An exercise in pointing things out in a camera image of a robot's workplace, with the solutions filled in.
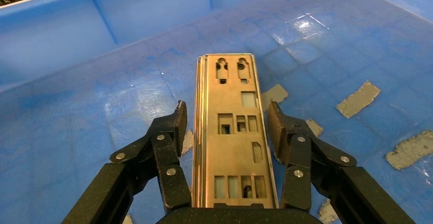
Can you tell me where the blue plastic tray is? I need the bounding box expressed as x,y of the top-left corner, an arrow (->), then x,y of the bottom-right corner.
0,0 -> 433,224

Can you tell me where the stack of metal I/O shields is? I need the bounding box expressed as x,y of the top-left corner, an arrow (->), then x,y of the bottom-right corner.
191,54 -> 208,209

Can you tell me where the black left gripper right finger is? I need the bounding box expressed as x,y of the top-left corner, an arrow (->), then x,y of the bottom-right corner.
267,101 -> 416,224

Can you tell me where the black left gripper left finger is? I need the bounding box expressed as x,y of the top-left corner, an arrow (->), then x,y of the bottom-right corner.
62,100 -> 193,224

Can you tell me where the metal I/O shield plate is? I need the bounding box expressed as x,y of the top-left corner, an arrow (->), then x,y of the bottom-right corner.
202,53 -> 280,210

